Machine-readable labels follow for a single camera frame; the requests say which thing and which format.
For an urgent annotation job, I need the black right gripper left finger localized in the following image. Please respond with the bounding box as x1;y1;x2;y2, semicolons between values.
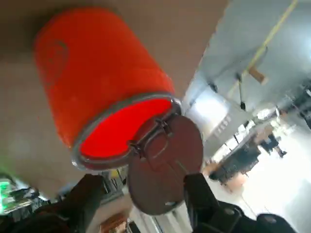
31;173;105;233

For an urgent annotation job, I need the person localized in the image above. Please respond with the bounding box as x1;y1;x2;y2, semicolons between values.
263;133;288;158

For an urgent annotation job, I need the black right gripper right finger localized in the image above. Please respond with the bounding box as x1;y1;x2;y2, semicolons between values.
183;172;298;233

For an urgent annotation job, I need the grey round bin lid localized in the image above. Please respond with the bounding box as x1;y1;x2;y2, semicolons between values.
127;114;204;216

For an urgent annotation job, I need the orange round bin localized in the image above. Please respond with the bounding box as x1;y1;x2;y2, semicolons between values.
33;6;183;175

